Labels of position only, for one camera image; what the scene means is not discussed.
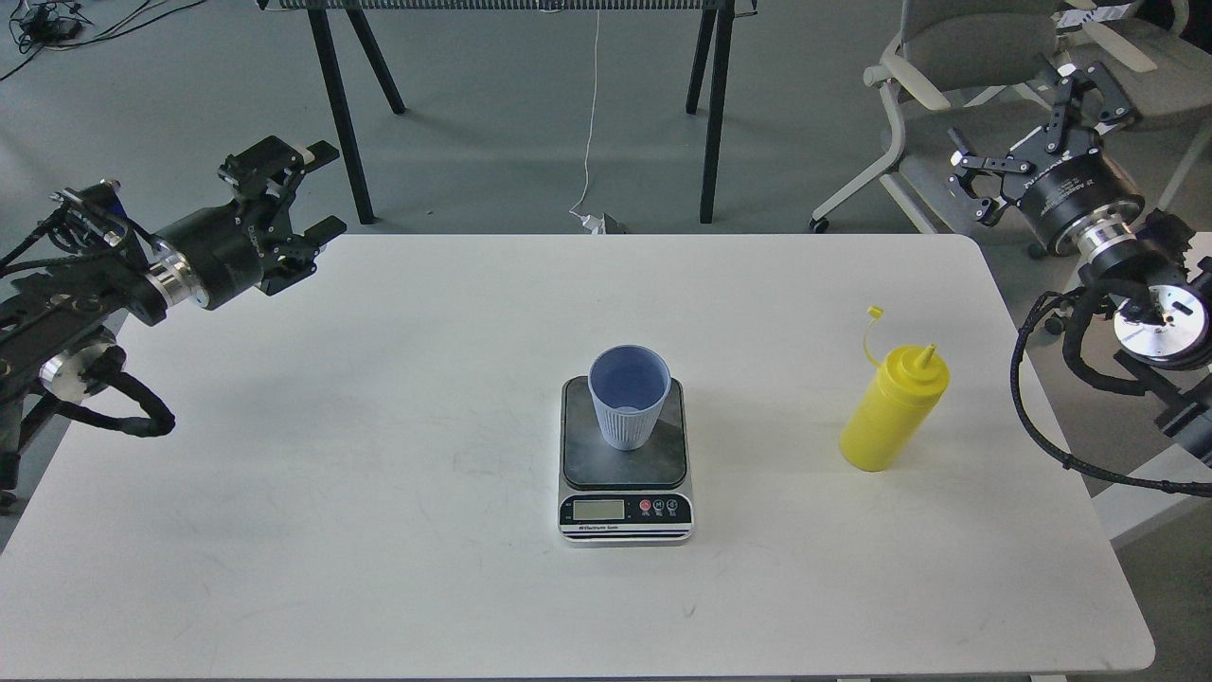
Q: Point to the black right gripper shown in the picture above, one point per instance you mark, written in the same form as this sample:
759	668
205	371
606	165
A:
1077	182

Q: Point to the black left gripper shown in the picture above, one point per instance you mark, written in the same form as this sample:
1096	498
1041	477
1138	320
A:
220	243

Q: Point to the yellow squeeze bottle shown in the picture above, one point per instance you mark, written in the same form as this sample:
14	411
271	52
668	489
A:
907	385

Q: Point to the blue plastic cup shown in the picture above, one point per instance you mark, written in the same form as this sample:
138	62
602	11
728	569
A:
628	385

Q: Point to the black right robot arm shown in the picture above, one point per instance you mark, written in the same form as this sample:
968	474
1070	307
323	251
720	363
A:
1136	311

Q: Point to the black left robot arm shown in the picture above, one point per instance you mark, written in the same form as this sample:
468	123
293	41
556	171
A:
88	261

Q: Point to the digital kitchen scale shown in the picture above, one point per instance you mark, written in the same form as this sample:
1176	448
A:
611	498

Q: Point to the grey office chair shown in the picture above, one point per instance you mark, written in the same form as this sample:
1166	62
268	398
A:
968	65
1150	47

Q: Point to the black trestle table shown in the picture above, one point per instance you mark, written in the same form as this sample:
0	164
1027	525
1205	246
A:
477	80

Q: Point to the white side table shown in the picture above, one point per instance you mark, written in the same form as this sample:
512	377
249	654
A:
1175	481

